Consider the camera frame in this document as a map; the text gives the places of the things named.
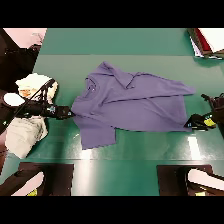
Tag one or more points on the dark garment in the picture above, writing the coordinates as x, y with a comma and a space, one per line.
196, 41

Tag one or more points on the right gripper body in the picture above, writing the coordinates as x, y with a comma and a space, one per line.
201, 121

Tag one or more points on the red garment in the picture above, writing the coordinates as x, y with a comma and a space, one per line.
203, 40

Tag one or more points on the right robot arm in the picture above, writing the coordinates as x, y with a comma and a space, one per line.
219, 111

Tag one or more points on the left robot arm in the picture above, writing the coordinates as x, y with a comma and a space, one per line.
33, 108

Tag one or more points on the white garment with orange print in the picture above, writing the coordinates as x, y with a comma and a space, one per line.
33, 83

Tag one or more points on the cream garment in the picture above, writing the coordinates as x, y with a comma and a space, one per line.
25, 135

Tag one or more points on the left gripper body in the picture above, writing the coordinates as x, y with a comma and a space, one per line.
61, 112

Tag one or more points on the purple T-shirt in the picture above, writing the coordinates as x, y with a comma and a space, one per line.
133, 106

